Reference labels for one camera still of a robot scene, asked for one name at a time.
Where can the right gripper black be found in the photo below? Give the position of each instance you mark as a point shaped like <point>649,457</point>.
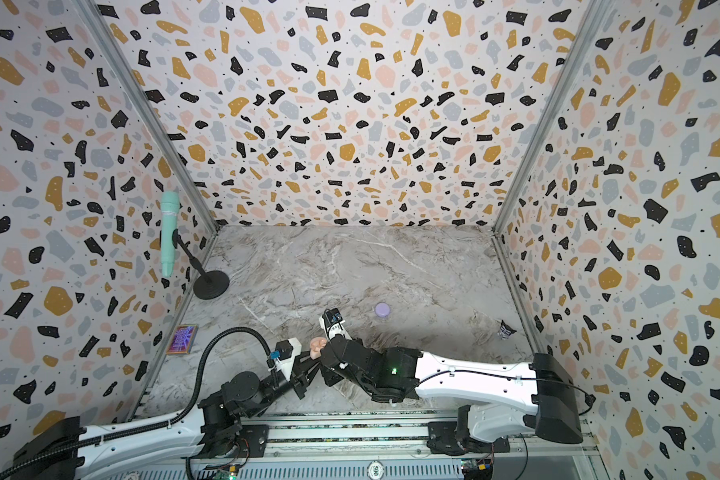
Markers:
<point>339,354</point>

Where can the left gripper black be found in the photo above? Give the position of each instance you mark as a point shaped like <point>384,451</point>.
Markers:
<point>302,375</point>

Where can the pink earbud charging case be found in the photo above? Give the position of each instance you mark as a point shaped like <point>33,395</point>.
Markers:
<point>316,346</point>

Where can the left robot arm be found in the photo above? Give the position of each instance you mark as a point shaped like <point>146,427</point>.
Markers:
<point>211,428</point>

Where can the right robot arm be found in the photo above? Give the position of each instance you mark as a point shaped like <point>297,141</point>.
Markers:
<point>501,399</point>

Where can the purple earbud charging case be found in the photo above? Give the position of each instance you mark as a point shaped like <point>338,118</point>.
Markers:
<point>382,310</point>

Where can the black microphone stand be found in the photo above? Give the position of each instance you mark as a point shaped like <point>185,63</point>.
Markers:
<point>209,284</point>

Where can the colourful card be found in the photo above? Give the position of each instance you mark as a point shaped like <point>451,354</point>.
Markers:
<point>182,340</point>

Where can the small dark wrapper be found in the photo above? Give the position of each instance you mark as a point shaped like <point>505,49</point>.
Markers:
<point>505,330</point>

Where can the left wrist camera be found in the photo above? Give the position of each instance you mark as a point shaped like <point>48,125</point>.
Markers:
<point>284,356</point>

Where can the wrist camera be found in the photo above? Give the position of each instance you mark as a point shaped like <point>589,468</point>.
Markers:
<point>284,356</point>
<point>333,324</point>

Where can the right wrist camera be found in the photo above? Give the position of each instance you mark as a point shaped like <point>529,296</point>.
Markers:
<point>333,324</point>

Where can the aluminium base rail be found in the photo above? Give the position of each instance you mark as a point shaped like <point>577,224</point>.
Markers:
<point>382,445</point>

